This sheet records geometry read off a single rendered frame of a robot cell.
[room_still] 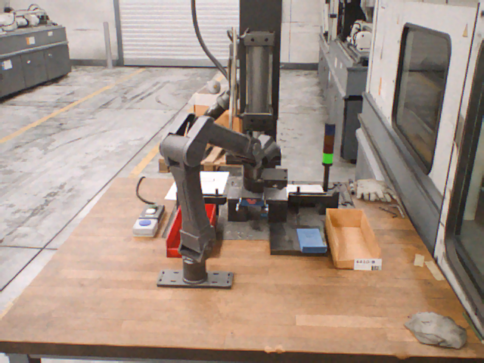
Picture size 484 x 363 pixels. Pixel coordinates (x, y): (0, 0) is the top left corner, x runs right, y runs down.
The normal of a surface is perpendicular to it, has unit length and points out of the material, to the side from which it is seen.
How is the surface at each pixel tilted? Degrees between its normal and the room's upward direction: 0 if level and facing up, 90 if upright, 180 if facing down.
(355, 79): 90
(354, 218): 90
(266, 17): 90
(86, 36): 90
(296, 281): 0
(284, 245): 0
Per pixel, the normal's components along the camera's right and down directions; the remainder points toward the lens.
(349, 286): 0.00, -0.92
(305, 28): -0.11, 0.38
